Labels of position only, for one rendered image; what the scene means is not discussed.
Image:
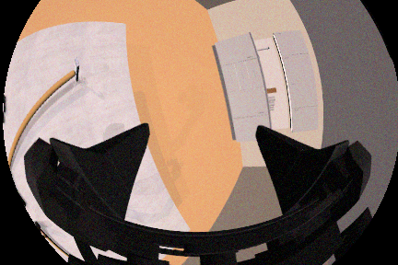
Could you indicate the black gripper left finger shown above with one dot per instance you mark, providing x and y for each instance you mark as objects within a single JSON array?
[{"x": 109, "y": 167}]

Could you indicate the long tan scraper with grey crossbar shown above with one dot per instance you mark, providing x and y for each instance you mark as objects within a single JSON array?
[{"x": 38, "y": 104}]

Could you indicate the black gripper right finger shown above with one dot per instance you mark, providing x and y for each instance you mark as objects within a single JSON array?
[{"x": 294, "y": 167}]

